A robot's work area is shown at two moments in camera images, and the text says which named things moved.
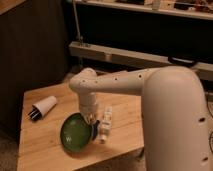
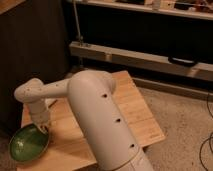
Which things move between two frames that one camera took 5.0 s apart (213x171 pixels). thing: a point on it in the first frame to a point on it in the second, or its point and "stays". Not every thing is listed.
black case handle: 182,61 stays
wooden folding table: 44,111 stays
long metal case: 204,70 stays
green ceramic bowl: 76,132 to 27,143
